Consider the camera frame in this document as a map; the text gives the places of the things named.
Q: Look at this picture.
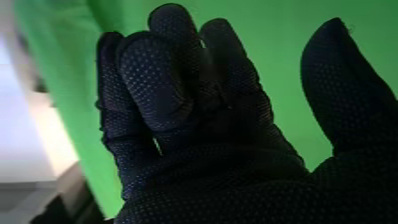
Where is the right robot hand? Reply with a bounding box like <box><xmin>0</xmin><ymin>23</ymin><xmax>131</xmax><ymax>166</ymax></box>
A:
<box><xmin>94</xmin><ymin>2</ymin><xmax>398</xmax><ymax>224</ymax></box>

